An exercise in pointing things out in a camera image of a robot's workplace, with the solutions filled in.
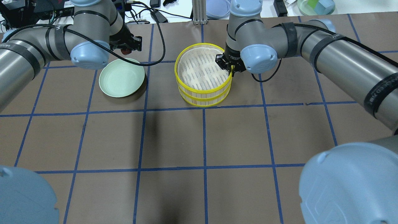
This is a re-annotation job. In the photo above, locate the blue plate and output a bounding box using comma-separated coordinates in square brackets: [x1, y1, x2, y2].
[205, 0, 231, 19]

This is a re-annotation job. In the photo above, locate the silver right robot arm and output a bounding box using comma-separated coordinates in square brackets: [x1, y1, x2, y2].
[215, 0, 398, 135]

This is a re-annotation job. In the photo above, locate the blue sponge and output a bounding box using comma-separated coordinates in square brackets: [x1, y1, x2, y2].
[314, 0, 335, 14]

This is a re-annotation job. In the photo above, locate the light green plate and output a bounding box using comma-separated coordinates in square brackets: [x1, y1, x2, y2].
[99, 59, 146, 98]

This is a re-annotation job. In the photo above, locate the aluminium frame post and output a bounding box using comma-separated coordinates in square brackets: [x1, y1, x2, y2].
[192, 0, 208, 25]

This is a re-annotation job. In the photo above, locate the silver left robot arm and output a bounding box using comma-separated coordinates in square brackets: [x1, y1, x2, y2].
[0, 0, 142, 110]

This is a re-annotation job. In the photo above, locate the clear green bowl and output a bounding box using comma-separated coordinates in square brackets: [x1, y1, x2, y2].
[297, 0, 336, 16]

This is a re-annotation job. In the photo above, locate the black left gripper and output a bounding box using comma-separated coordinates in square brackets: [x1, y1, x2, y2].
[109, 30, 142, 52]

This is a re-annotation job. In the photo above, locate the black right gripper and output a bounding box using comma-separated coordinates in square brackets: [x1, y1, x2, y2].
[215, 44, 246, 73]

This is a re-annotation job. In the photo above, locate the black power adapter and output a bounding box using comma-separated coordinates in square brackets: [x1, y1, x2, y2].
[273, 0, 288, 17]

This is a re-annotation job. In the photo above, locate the green sponge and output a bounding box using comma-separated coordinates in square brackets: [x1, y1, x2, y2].
[307, 0, 319, 10]

